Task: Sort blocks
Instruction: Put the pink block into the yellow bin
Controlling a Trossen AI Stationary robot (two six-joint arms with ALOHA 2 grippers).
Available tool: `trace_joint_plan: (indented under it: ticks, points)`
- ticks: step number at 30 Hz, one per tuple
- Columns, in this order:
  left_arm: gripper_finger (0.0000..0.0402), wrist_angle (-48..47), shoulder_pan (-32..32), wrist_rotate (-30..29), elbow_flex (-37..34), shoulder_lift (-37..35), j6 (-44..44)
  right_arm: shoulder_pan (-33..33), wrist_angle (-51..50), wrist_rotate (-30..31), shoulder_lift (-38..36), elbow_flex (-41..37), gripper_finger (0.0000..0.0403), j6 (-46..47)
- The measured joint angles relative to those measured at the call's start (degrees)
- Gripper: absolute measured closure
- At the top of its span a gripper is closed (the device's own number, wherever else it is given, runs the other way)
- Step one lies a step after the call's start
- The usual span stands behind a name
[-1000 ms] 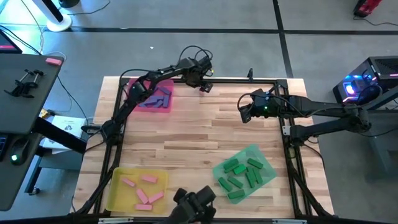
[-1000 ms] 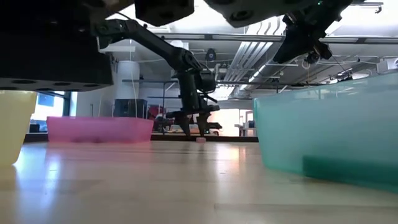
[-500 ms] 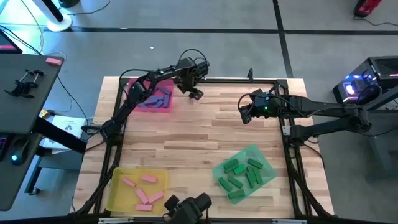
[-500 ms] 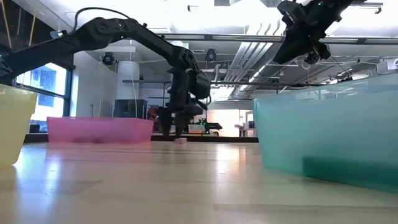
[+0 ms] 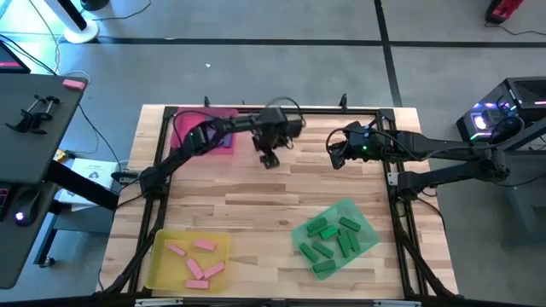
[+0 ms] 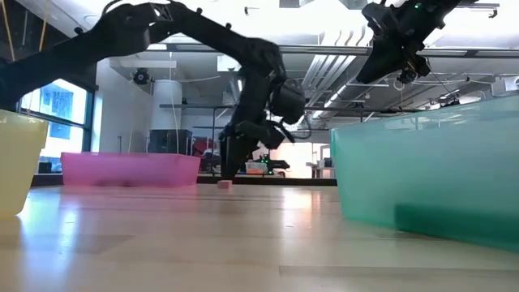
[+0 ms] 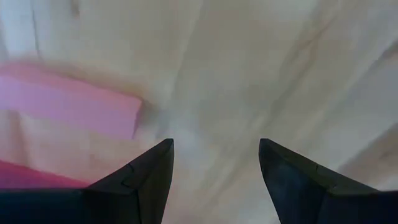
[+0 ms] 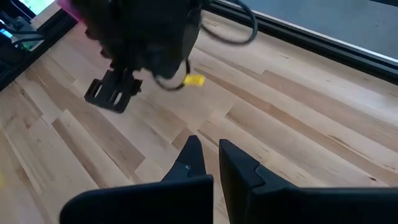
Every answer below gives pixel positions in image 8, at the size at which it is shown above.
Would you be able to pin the pink translucent plastic bin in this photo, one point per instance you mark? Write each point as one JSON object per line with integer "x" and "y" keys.
{"x": 66, "y": 7}

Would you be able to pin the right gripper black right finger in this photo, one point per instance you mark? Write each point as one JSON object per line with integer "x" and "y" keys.
{"x": 311, "y": 207}

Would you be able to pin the black aluminium table frame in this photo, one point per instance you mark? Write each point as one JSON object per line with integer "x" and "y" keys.
{"x": 311, "y": 40}

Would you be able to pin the computer monitor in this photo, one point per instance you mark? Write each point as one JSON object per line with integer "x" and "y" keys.
{"x": 35, "y": 4}

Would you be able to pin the small yellow block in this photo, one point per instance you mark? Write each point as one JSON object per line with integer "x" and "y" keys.
{"x": 194, "y": 80}

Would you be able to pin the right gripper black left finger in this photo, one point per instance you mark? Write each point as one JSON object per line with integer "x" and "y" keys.
{"x": 140, "y": 205}

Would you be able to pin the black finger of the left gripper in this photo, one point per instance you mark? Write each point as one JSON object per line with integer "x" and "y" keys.
{"x": 107, "y": 91}

